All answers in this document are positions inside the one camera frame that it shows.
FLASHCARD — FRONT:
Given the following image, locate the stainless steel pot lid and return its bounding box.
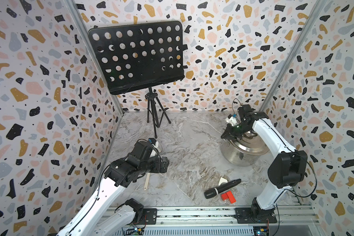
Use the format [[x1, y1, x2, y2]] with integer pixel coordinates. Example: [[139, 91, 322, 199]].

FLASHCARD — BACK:
[[223, 131, 269, 156]]

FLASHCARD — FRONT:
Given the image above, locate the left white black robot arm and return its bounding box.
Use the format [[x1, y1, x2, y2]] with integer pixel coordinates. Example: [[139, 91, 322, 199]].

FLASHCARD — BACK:
[[58, 138, 170, 236]]

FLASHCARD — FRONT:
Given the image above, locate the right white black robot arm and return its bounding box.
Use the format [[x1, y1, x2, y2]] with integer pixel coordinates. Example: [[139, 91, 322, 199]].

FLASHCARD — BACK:
[[220, 105, 308, 223]]

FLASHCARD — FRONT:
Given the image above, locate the cream toy brick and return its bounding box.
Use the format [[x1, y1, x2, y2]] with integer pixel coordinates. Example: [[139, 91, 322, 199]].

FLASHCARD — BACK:
[[218, 178, 228, 186]]

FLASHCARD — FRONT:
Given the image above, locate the left green circuit board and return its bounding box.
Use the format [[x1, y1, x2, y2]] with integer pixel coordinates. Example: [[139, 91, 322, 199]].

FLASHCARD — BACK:
[[126, 226, 145, 236]]

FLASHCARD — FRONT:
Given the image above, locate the green circuit board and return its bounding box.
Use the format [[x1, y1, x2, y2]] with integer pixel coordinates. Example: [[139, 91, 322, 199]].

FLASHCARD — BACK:
[[253, 226, 269, 236], [126, 226, 145, 236]]

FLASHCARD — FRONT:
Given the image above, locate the black microphone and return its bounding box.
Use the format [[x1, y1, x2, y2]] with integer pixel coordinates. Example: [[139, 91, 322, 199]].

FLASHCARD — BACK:
[[204, 179, 242, 199]]

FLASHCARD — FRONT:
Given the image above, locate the red toy brick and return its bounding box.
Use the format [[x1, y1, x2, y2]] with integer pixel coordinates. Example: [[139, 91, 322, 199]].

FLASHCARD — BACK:
[[221, 191, 236, 204]]

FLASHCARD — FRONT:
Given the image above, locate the black perforated music stand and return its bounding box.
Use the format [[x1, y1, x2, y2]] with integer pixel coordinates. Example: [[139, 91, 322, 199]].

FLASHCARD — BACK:
[[88, 21, 184, 130]]

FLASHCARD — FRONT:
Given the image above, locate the right green circuit board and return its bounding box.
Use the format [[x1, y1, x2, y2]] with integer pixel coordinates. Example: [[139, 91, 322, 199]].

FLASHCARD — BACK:
[[253, 226, 269, 236]]

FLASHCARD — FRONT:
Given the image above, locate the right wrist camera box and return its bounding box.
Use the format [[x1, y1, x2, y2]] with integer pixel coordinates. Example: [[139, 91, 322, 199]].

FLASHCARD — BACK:
[[225, 114, 240, 126]]

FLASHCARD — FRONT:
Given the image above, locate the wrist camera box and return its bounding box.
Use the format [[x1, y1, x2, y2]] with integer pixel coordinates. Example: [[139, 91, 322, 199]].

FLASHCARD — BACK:
[[225, 114, 240, 126], [148, 138, 159, 148]]

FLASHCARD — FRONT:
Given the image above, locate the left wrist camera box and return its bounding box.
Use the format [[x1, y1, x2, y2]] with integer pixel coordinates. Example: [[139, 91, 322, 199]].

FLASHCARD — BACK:
[[148, 138, 159, 148]]

